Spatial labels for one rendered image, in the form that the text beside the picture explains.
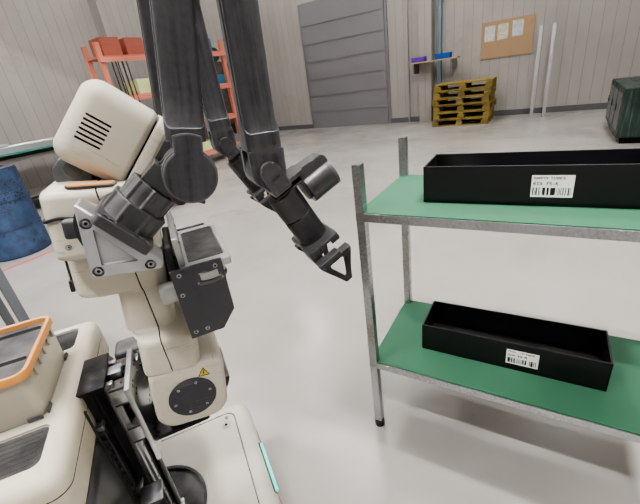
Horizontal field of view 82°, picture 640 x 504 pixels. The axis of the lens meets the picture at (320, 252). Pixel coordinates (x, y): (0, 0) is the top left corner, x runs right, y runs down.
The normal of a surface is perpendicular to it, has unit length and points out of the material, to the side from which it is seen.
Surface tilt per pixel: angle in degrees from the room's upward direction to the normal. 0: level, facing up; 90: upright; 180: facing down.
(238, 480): 0
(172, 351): 90
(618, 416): 0
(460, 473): 0
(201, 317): 90
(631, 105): 90
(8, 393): 92
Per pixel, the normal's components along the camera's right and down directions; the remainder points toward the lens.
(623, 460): -0.13, -0.90
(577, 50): -0.51, 0.43
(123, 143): 0.40, 0.34
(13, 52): 0.85, 0.11
